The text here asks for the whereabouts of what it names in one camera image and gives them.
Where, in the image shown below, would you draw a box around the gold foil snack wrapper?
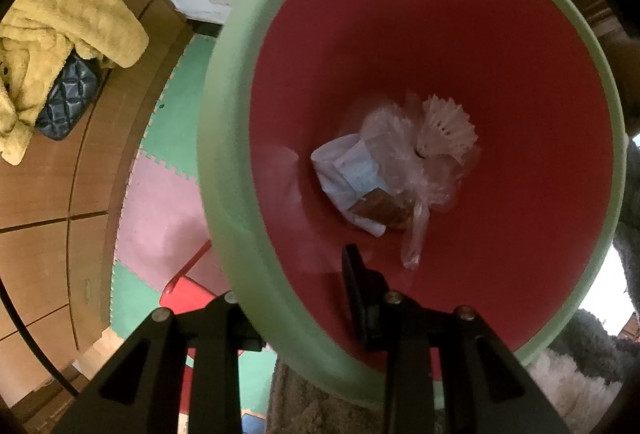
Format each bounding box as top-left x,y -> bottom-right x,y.
348,187 -> 413,229

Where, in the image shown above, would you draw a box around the clear plastic bag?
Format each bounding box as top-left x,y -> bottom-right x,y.
359,93 -> 480,269

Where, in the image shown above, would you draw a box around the clear plastic blister tray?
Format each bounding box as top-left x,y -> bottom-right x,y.
310,133 -> 388,237

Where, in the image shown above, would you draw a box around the white feather shuttlecock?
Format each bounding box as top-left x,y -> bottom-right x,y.
416,95 -> 477,163

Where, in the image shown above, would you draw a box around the red bin with green rim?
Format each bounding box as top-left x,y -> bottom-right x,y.
198,0 -> 627,406

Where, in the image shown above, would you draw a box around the green pink foam floor mat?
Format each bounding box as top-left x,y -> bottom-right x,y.
109,33 -> 279,434

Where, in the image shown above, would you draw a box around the grey fuzzy pants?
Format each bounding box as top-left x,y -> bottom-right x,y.
264,213 -> 640,434

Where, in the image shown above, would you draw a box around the black quilted handbag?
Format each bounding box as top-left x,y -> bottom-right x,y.
35,51 -> 103,141

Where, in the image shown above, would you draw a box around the yellow fleece jacket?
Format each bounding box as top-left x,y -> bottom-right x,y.
1,0 -> 149,165

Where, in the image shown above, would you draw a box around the dark wooden headboard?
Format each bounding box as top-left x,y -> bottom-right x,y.
572,0 -> 640,137

